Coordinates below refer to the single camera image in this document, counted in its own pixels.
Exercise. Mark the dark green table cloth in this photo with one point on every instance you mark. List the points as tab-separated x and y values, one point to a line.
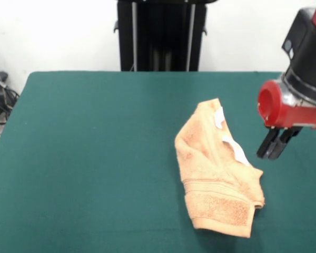
68	145

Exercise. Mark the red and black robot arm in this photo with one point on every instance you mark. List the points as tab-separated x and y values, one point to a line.
308	52

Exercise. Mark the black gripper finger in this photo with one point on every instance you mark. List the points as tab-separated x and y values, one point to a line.
268	145
285	139

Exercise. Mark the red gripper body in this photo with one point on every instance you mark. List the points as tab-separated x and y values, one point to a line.
292	116

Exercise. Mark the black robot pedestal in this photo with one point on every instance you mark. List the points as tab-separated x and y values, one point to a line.
160	39

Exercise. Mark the black power adapter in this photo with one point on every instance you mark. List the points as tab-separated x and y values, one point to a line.
0	75

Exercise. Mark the peach terry towel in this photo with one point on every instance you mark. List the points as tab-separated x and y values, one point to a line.
208	171

